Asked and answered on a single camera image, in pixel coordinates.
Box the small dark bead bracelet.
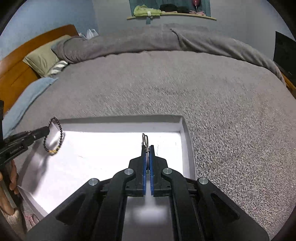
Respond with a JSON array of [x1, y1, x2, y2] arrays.
[[43, 116, 63, 155]]

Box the thin silver wire bracelet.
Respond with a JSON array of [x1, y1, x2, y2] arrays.
[[141, 133, 150, 153]]

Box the person's left hand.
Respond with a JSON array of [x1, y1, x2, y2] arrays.
[[1, 160, 19, 195]]

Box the light blue blanket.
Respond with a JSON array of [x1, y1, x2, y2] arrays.
[[3, 77, 58, 138]]

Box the grey cardboard tray box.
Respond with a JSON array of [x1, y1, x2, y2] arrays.
[[18, 115, 196, 240]]

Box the wooden headboard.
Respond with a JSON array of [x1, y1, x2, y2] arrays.
[[0, 24, 79, 114]]

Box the striped grey white pillow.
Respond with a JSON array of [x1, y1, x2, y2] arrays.
[[45, 60, 68, 77]]

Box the olive green pillow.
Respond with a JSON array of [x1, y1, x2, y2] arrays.
[[23, 35, 70, 77]]

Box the grey fleece bed blanket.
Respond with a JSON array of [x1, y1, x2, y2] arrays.
[[16, 51, 295, 238]]

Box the white plastic bag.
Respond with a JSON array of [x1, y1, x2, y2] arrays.
[[78, 29, 98, 40]]

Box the grey rolled duvet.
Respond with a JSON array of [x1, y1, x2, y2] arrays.
[[51, 24, 284, 82]]

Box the green folded cloth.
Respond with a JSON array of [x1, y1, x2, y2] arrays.
[[133, 5, 162, 17]]

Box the wooden tv stand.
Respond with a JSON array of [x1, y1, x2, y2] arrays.
[[281, 73, 296, 98]]

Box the wooden window shelf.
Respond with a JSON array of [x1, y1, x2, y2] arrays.
[[126, 12, 217, 21]]

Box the black clothing pile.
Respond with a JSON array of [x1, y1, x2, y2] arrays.
[[159, 4, 190, 14]]

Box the pink items on shelf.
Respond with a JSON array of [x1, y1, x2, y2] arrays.
[[189, 10, 206, 16]]

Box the black television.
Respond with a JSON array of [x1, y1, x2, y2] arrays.
[[273, 32, 296, 82]]

